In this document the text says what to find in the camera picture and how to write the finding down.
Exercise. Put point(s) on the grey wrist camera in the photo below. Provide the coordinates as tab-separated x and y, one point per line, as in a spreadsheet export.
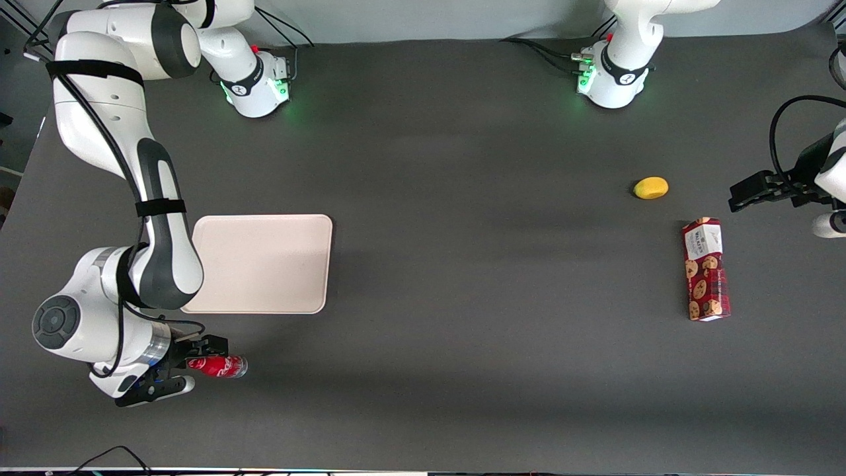
829	225
142	390

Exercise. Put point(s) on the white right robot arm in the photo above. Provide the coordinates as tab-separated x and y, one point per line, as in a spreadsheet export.
99	112

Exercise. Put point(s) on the red coke bottle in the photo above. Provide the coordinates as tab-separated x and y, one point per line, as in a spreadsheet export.
223	367

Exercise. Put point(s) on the black frame rail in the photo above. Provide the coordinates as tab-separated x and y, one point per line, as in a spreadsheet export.
26	30

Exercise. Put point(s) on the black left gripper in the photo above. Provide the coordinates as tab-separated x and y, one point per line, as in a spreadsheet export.
807	168

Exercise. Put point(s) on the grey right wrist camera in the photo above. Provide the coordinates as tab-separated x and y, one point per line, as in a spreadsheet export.
142	390

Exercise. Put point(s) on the yellow lemon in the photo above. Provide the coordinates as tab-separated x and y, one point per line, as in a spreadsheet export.
651	188

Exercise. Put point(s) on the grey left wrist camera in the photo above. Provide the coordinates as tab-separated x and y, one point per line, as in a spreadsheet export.
829	225

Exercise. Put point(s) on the dark grey table mat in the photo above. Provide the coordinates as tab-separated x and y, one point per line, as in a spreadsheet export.
462	198

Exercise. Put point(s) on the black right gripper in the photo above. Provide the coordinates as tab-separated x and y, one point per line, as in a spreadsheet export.
180	352

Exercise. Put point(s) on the beige plastic tray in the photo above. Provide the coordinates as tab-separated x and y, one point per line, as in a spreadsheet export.
264	263

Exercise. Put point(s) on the red cookie box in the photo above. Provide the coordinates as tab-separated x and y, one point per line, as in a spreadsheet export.
706	271

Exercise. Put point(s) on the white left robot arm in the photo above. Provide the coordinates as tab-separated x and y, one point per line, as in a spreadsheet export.
628	39

